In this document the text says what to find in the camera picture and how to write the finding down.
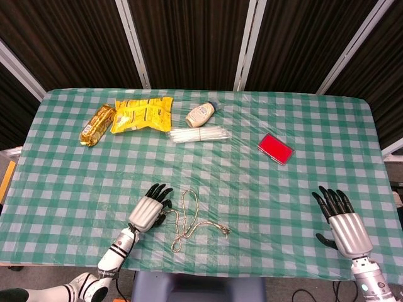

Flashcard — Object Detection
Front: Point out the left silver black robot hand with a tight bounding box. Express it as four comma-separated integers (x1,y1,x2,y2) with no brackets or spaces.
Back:
128,183,174,233

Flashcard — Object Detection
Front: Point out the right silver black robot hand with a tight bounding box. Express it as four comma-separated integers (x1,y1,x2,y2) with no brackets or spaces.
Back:
311,185,373,260

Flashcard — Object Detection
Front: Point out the beige braided rope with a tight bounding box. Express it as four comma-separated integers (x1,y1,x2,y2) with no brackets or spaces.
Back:
161,189,232,252

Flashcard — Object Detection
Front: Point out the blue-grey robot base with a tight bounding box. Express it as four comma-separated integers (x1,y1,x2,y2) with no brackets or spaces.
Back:
130,271,267,302

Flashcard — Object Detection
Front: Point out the green checkered tablecloth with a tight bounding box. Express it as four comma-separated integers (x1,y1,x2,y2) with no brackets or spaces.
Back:
0,88,403,285

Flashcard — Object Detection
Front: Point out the clear pack of white straws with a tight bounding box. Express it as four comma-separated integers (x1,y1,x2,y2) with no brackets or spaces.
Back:
166,125,232,145

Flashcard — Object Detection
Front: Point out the yellow snack bag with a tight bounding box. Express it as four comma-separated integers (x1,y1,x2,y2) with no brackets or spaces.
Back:
110,96,174,135

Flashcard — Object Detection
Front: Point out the gold biscuit package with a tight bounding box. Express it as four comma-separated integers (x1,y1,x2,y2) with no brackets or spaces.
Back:
79,104,116,148

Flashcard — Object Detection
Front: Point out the red flat case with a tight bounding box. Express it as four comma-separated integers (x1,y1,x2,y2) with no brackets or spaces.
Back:
257,133,295,167

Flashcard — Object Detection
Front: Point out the beige squeeze sauce bottle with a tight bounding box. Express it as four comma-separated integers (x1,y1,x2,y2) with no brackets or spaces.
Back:
184,100,221,129

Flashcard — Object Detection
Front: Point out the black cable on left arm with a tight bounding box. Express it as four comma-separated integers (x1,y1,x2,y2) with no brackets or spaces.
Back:
115,222,141,302

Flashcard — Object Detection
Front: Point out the white partition post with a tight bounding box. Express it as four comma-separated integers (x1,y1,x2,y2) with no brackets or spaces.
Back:
315,0,395,96
233,0,268,92
115,0,152,89
0,40,47,102

